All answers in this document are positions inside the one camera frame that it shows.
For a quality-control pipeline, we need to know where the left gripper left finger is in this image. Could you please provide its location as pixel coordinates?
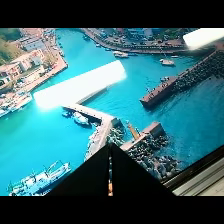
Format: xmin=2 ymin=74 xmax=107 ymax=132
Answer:
xmin=46 ymin=143 xmax=110 ymax=197

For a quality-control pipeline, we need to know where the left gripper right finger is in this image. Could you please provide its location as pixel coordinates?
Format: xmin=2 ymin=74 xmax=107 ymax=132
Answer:
xmin=111 ymin=143 xmax=176 ymax=197

